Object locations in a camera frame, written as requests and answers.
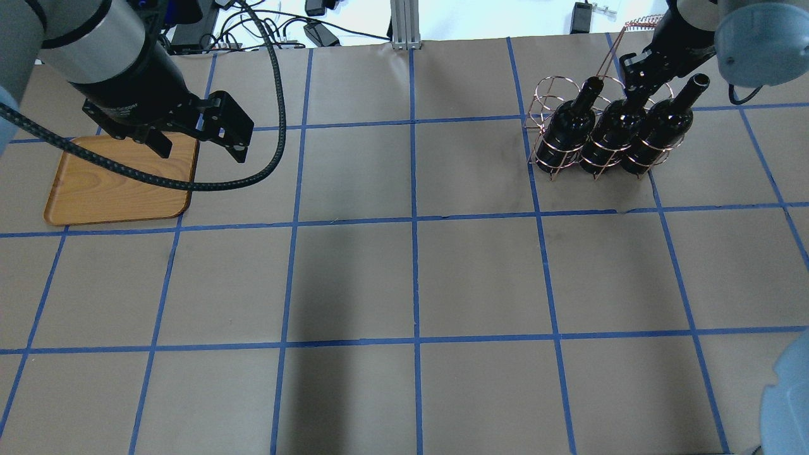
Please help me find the black braided cable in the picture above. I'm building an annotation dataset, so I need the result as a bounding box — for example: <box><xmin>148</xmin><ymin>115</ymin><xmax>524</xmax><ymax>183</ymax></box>
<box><xmin>0</xmin><ymin>0</ymin><xmax>288</xmax><ymax>191</ymax></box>

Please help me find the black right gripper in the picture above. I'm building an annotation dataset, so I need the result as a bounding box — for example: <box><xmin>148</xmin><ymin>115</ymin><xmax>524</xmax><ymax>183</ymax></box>
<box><xmin>619</xmin><ymin>6</ymin><xmax>719</xmax><ymax>100</ymax></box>

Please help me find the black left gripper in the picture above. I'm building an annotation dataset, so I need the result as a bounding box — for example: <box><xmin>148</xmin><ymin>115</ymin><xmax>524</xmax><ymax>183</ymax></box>
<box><xmin>83</xmin><ymin>60</ymin><xmax>255</xmax><ymax>164</ymax></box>

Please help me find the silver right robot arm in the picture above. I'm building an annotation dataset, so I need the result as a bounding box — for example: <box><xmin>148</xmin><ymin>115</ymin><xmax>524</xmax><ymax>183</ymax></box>
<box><xmin>619</xmin><ymin>1</ymin><xmax>808</xmax><ymax>96</ymax></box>

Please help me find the copper wire bottle basket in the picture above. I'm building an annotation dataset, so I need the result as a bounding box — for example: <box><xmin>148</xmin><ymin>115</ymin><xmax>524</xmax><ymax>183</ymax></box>
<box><xmin>525</xmin><ymin>15</ymin><xmax>686</xmax><ymax>181</ymax></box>

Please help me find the aluminium frame post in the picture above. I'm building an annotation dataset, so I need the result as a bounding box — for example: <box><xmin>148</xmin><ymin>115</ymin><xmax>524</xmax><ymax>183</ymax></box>
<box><xmin>390</xmin><ymin>0</ymin><xmax>422</xmax><ymax>50</ymax></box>

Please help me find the dark wine bottle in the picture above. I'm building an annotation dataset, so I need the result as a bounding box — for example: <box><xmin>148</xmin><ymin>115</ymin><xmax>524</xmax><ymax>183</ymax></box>
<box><xmin>579</xmin><ymin>90</ymin><xmax>649</xmax><ymax>179</ymax></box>
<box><xmin>535</xmin><ymin>76</ymin><xmax>604</xmax><ymax>175</ymax></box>
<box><xmin>619</xmin><ymin>74</ymin><xmax>710</xmax><ymax>176</ymax></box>

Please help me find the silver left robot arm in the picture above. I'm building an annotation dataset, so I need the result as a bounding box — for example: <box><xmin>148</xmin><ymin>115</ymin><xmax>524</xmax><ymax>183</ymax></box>
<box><xmin>2</xmin><ymin>1</ymin><xmax>254</xmax><ymax>163</ymax></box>

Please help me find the black power adapter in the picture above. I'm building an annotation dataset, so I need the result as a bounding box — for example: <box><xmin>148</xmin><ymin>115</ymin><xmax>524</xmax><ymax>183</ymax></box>
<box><xmin>303</xmin><ymin>22</ymin><xmax>341</xmax><ymax>48</ymax></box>

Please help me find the wooden tray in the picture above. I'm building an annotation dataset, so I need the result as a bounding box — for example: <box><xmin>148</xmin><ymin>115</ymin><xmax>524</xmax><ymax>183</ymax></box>
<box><xmin>44</xmin><ymin>133</ymin><xmax>199</xmax><ymax>226</ymax></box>

